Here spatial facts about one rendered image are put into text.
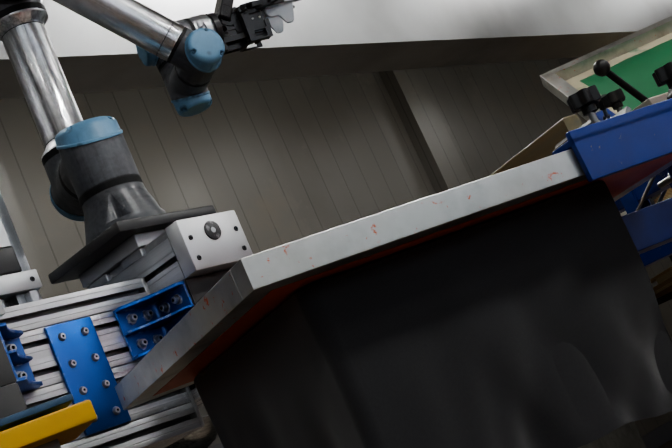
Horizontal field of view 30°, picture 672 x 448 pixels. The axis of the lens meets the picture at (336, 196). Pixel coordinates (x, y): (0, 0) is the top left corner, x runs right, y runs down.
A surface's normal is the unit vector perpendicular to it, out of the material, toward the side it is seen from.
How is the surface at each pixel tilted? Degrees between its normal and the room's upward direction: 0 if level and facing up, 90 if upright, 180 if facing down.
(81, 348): 90
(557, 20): 90
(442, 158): 90
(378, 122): 90
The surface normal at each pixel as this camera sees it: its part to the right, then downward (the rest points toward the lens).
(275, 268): 0.38, -0.36
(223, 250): 0.65, -0.44
